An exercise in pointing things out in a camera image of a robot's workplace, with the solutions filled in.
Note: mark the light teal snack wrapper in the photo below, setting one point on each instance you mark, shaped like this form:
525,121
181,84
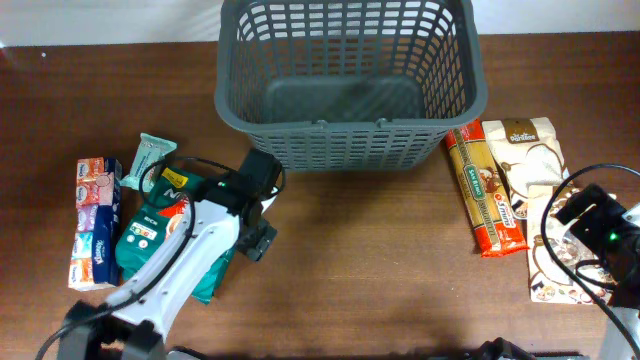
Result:
150,150

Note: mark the beige pouch chocolate contents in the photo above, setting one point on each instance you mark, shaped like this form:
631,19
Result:
547,282

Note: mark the green Nescafe coffee bag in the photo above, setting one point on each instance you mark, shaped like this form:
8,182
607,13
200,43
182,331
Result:
150,226

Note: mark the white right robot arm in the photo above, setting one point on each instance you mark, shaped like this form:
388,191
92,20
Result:
615,345

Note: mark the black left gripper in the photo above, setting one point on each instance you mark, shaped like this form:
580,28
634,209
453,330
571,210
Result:
258,241

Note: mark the San Remo spaghetti packet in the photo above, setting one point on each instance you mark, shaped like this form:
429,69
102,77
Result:
493,222

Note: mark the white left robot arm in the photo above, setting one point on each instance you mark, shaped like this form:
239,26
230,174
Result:
141,312

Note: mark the grey plastic basket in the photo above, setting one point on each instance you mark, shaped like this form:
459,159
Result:
338,85

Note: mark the beige pouch white contents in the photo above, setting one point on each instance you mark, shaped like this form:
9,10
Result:
528,153

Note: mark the Kleenex tissue pack box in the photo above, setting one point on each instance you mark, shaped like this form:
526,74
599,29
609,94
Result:
98,204

